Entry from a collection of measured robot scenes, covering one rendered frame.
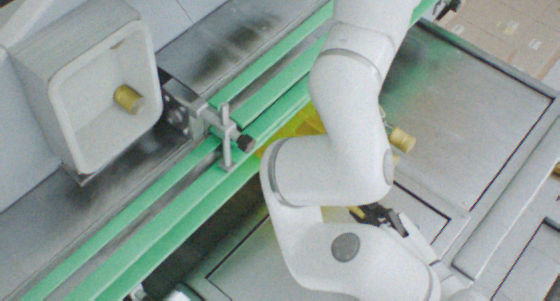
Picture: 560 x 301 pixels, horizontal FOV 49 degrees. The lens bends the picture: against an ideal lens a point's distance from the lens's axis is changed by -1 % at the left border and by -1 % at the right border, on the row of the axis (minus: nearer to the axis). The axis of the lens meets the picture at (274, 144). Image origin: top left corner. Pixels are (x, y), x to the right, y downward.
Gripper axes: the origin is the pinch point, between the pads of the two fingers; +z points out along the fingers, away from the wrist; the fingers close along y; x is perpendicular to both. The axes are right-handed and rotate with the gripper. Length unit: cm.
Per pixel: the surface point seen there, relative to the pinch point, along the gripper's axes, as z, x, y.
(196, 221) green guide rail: 15.7, 24.7, -3.3
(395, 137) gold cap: 8.4, -14.5, 0.6
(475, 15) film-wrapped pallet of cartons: 175, -307, -240
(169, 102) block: 29.7, 20.4, 12.6
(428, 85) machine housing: 24, -43, -17
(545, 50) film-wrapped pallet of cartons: 117, -325, -240
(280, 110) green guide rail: 22.2, 2.5, 6.0
